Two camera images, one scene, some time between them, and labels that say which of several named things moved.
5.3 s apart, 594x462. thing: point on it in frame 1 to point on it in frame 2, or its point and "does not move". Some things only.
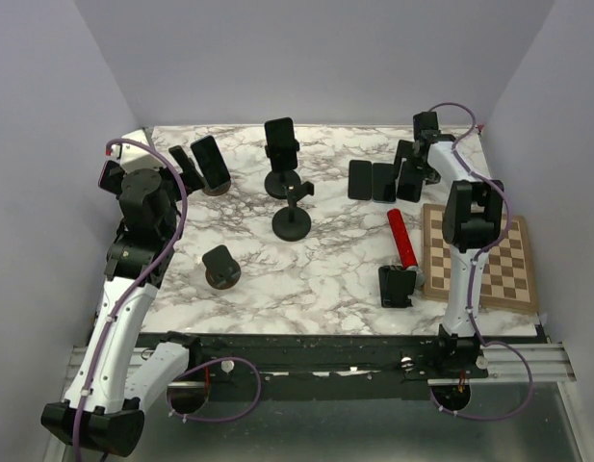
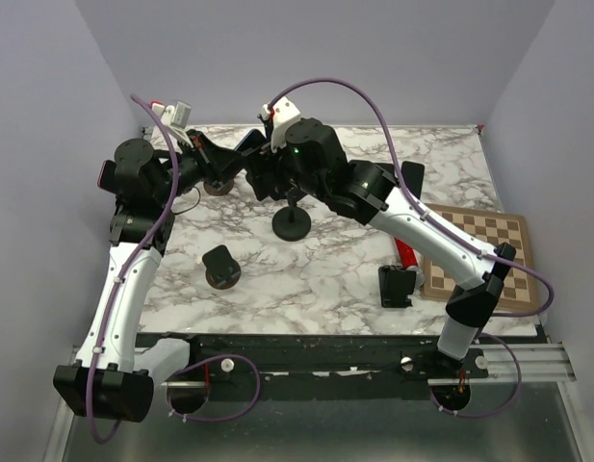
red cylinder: x=401 y=240 does not move
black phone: x=410 y=180 does not move
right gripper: x=403 y=150 to x=261 y=162
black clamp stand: x=293 y=222 does not move
